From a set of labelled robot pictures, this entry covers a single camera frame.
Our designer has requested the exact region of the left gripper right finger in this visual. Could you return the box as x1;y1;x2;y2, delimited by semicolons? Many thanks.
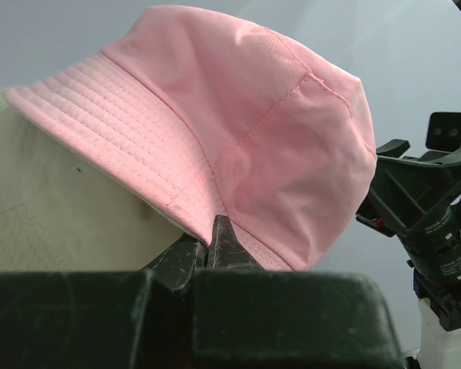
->
207;214;263;270

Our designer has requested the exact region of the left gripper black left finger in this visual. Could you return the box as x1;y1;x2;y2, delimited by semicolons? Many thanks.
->
143;236;207;291

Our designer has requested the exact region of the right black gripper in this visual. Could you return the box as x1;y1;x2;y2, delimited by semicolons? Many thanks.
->
356;140;461;284

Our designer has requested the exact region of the pink bucket hat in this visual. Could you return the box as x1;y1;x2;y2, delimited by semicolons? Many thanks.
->
5;5;376;271

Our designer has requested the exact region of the cream bucket hat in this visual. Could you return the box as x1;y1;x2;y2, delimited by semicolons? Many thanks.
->
0;91;182;272

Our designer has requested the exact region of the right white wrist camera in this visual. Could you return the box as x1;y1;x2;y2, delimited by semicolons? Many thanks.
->
426;111;461;152

